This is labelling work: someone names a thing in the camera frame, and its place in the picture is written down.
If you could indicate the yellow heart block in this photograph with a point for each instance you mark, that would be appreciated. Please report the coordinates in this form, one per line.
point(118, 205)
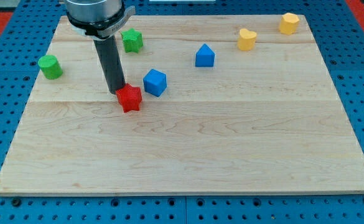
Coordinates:
point(246, 40)

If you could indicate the yellow hexagon block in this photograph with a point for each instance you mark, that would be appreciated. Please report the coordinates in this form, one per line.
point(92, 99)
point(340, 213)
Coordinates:
point(289, 23)

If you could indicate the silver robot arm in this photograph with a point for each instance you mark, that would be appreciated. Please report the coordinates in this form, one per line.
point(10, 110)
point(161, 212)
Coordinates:
point(99, 20)

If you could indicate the blue house-shaped block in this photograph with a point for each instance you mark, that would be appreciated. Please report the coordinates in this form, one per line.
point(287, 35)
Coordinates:
point(205, 57)

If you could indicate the blue cube block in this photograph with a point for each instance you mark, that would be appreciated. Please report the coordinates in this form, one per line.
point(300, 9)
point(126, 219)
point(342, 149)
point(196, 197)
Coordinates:
point(155, 82)

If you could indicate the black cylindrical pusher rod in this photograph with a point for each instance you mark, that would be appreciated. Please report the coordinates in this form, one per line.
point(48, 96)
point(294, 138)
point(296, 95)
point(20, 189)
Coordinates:
point(108, 55)

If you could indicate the wooden board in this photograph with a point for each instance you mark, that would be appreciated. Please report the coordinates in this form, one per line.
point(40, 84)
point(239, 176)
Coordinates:
point(267, 121)

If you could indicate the green star block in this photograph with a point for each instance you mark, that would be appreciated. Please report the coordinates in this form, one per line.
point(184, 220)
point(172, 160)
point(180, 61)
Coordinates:
point(132, 40)

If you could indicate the green cylinder block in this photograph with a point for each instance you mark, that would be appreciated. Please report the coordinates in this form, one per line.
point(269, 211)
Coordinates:
point(50, 67)

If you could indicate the red star block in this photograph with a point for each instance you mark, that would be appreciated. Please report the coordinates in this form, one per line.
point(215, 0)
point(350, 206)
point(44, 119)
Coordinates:
point(129, 97)

